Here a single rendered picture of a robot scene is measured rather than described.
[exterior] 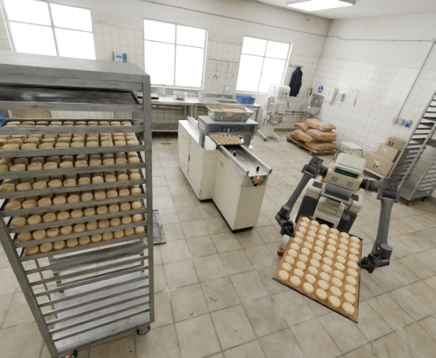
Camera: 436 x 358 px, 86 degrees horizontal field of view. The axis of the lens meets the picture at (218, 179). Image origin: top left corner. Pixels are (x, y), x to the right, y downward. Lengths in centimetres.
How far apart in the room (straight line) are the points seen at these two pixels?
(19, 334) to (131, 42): 505
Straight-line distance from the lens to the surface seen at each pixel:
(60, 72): 103
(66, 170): 118
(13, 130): 114
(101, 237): 147
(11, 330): 249
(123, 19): 585
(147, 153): 112
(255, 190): 265
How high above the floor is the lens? 194
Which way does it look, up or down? 29 degrees down
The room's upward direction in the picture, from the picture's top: 8 degrees clockwise
